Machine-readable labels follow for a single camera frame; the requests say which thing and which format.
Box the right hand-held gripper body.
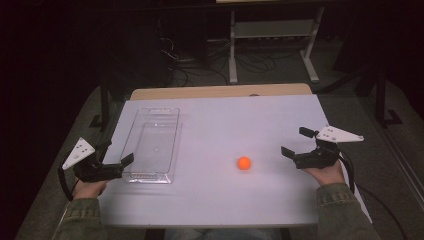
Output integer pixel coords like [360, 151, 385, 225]
[293, 124, 365, 170]

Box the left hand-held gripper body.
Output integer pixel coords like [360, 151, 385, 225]
[62, 137, 125, 183]

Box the clear plastic tray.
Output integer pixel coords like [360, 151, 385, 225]
[120, 106, 183, 185]

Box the orange ball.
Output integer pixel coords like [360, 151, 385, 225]
[237, 156, 252, 171]

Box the person's right hand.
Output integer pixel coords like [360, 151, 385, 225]
[303, 159, 346, 187]

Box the person's left hand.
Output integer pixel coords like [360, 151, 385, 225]
[72, 179, 109, 201]

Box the black metal stand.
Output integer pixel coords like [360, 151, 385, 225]
[89, 74, 113, 132]
[374, 66, 404, 128]

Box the white table mat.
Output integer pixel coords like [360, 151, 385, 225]
[98, 94, 373, 230]

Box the right hand-held gripper black cable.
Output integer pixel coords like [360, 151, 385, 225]
[337, 151, 408, 240]

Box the hand-held gripper black cable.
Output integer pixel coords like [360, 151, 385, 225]
[57, 151, 80, 203]
[337, 151, 408, 240]

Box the left hand-held gripper black cable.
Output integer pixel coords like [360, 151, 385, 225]
[57, 151, 80, 203]

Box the white metal desk frame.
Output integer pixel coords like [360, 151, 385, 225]
[228, 6, 325, 85]

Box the tangle of floor cables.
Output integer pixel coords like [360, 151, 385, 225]
[159, 34, 288, 88]

